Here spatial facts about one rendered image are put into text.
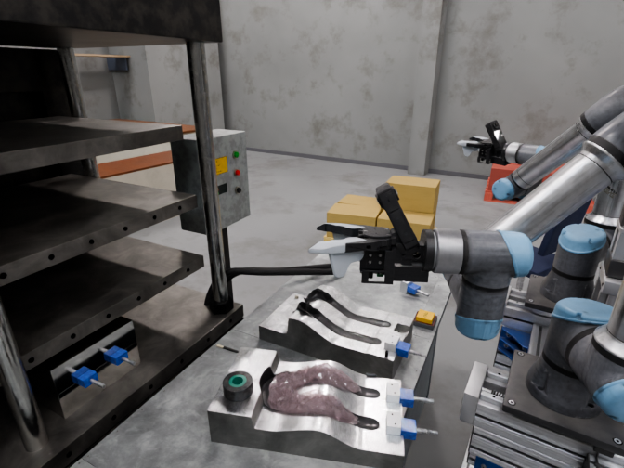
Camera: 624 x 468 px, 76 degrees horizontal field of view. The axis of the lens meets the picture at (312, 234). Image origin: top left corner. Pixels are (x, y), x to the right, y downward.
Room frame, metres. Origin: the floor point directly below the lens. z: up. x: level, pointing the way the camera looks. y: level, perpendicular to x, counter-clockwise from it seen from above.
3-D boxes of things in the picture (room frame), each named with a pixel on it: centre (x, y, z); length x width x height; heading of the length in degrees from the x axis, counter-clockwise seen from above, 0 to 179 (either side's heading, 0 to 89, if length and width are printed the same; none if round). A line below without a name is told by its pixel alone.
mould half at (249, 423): (0.86, 0.00, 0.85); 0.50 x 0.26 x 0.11; 80
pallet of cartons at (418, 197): (3.95, -0.75, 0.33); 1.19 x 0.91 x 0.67; 58
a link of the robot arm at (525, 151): (1.42, -0.80, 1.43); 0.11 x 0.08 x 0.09; 33
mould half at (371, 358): (1.21, -0.09, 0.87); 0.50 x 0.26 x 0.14; 63
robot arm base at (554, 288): (1.12, -0.83, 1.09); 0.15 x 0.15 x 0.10
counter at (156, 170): (4.74, 2.15, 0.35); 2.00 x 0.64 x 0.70; 147
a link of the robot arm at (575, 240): (1.13, -0.84, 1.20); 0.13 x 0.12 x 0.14; 123
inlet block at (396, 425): (0.76, -0.26, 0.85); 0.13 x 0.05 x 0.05; 80
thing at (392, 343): (1.04, -0.30, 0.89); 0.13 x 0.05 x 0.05; 63
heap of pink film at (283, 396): (0.86, 0.00, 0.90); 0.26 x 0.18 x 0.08; 80
